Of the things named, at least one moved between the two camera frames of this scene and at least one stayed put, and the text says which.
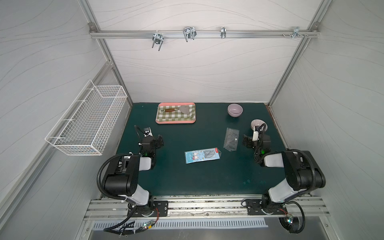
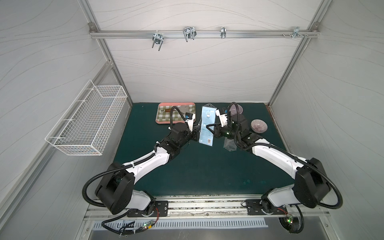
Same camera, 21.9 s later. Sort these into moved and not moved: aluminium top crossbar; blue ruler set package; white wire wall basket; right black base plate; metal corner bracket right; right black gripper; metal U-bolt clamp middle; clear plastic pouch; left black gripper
Moved: right black gripper; left black gripper; blue ruler set package
Not moved: metal U-bolt clamp middle; aluminium top crossbar; white wire wall basket; right black base plate; clear plastic pouch; metal corner bracket right
